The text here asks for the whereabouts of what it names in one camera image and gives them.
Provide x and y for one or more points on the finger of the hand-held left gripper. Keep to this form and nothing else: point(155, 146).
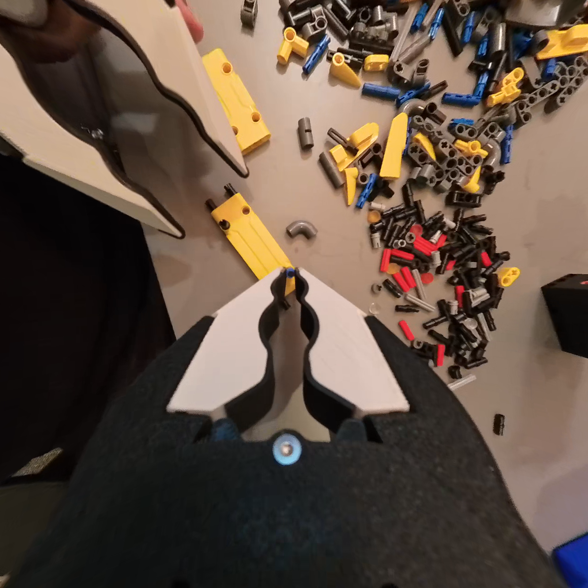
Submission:
point(170, 55)
point(46, 147)

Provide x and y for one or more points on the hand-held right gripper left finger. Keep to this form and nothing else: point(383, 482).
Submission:
point(225, 363)

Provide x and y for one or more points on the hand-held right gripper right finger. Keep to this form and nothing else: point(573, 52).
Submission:
point(353, 363)

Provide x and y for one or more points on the yellow brick assembly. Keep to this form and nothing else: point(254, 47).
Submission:
point(236, 101)

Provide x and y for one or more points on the yellow panel brick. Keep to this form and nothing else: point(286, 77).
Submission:
point(250, 234)

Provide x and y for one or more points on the grey elbow piece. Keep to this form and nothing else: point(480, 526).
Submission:
point(301, 228)

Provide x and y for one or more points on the person's left hand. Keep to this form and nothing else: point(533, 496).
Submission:
point(190, 23)

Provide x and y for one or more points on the pile of black red pins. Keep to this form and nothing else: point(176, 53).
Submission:
point(420, 243)

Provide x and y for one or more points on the short grey tube connector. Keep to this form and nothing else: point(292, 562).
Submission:
point(305, 133)

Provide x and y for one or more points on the small black bush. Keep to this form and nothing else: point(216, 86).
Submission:
point(499, 424)

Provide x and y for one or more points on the yellow fin piece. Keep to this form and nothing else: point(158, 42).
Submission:
point(351, 185)

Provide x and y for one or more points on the long grey tube connector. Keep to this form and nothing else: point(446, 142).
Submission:
point(330, 169)

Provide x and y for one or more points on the yellow wing piece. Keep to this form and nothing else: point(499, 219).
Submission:
point(363, 138)

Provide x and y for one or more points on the pile of mixed toy bricks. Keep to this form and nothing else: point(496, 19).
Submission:
point(397, 147)

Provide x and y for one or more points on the black brick tower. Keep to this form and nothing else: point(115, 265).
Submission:
point(569, 317)

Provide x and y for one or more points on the blue storage bin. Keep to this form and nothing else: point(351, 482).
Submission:
point(574, 565)

